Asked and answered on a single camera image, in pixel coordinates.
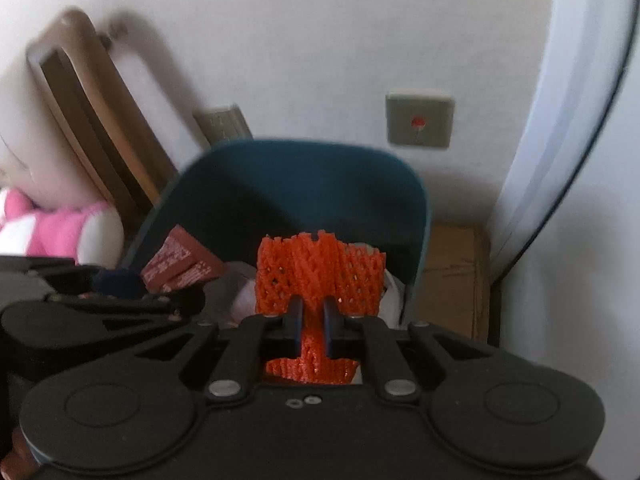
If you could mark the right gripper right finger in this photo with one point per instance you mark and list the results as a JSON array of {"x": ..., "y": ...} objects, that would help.
[{"x": 488, "y": 405}]

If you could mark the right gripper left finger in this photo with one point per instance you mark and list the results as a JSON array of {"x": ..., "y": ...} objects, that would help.
[{"x": 132, "y": 407}]

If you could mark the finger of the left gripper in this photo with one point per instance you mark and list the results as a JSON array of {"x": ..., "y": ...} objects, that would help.
[{"x": 95, "y": 285}]

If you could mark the maroon candy wrapper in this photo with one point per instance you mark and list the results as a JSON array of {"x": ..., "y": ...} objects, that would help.
[{"x": 182, "y": 261}]

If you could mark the orange foam fruit net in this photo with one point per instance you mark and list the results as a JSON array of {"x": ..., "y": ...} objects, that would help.
[{"x": 315, "y": 267}]

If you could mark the teal deer trash bin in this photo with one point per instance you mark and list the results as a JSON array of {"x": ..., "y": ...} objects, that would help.
[{"x": 238, "y": 192}]

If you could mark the person's left hand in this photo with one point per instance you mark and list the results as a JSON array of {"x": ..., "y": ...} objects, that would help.
[{"x": 19, "y": 463}]

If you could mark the pink plush toy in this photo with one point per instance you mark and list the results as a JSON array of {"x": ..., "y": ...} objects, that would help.
[{"x": 88, "y": 235}]

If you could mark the wooden nightstand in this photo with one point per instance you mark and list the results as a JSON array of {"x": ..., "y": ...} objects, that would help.
[{"x": 453, "y": 290}]

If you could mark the white sliding wardrobe door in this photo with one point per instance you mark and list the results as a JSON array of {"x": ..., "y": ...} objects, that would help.
[{"x": 565, "y": 228}]

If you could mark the wall power socket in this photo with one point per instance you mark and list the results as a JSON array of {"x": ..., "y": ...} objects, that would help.
[{"x": 223, "y": 124}]

